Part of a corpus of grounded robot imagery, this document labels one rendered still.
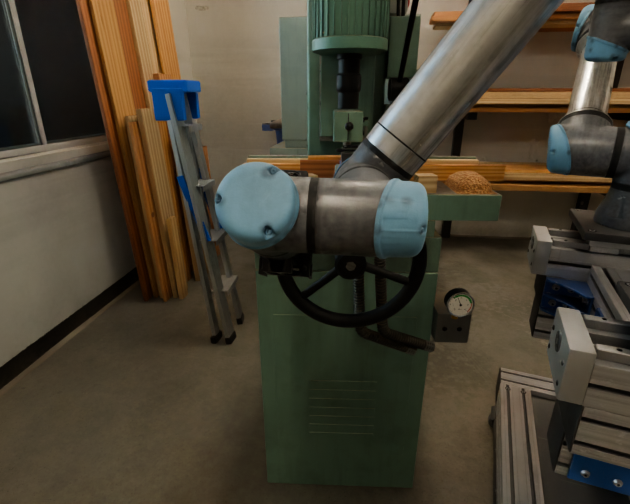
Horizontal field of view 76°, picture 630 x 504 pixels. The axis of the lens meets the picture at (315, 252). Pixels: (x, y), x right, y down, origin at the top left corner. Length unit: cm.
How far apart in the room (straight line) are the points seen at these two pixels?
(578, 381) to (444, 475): 85
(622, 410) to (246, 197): 60
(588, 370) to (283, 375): 72
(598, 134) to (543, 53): 245
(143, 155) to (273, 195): 198
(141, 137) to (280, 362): 152
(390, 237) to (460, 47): 22
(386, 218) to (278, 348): 77
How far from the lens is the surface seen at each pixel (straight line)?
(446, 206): 96
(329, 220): 37
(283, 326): 106
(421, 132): 48
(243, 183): 36
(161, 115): 179
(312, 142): 125
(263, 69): 346
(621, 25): 107
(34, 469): 171
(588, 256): 117
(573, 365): 70
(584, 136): 114
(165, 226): 238
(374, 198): 37
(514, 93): 303
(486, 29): 50
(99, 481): 158
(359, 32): 99
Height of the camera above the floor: 111
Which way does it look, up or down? 21 degrees down
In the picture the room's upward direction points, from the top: straight up
